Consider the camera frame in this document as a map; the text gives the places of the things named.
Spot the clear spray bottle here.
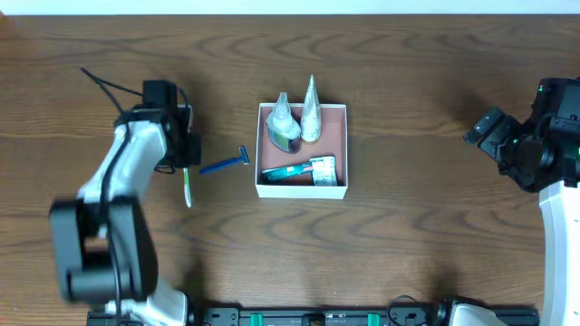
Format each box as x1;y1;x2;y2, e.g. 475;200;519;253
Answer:
266;92;301;154

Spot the green white toothbrush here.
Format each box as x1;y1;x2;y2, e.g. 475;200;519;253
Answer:
182;168;192;208

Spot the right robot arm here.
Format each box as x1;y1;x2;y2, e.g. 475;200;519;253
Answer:
439;78;579;326

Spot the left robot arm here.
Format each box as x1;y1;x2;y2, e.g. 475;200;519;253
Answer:
48;80;200;325

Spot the white cream tube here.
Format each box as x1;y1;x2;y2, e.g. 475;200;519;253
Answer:
301;75;322;142

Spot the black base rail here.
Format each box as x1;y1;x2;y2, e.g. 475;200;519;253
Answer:
85;306;540;326

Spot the green soap packet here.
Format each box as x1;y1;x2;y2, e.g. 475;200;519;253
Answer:
310;156;338;187

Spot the blue disposable razor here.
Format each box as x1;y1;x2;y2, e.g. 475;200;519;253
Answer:
198;146;249;175

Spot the red teal toothpaste tube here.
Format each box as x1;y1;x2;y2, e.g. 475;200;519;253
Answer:
262;163;313;183

